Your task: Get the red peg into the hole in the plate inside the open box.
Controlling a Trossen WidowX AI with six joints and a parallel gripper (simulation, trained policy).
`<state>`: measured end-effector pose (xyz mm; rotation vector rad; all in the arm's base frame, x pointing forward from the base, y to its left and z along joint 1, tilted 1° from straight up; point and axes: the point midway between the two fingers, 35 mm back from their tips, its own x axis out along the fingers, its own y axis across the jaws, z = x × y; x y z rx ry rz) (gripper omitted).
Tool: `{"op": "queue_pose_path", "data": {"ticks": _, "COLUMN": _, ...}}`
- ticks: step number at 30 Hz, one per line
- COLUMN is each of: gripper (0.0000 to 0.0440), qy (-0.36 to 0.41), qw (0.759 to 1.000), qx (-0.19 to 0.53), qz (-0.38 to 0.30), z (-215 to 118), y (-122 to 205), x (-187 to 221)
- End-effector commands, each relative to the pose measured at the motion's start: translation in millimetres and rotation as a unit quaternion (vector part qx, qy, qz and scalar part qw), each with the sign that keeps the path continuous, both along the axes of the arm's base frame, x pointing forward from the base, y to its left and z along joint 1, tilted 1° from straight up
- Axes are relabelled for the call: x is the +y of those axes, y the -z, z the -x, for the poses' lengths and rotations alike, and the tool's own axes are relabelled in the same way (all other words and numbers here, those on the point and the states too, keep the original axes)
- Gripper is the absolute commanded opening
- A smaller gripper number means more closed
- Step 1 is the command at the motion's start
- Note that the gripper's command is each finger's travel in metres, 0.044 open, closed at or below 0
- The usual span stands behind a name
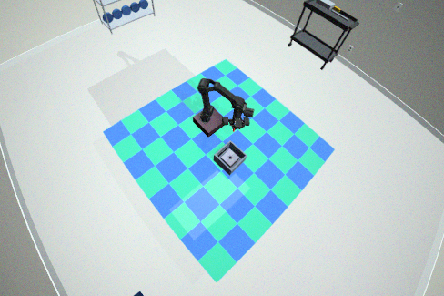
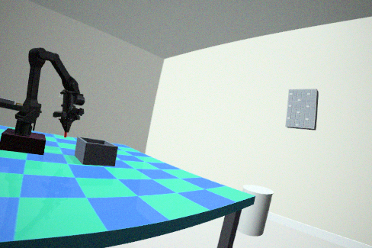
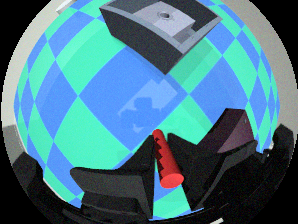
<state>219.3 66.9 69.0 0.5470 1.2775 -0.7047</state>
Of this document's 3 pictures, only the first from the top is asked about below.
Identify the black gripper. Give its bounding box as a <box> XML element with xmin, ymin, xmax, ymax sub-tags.
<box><xmin>222</xmin><ymin>111</ymin><xmax>250</xmax><ymax>130</ymax></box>

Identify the white square plate with hole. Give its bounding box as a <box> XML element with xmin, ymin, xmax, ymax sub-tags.
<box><xmin>221</xmin><ymin>149</ymin><xmax>239</xmax><ymax>168</ymax></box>

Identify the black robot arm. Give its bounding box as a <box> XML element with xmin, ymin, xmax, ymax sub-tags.
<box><xmin>197</xmin><ymin>78</ymin><xmax>255</xmax><ymax>129</ymax></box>

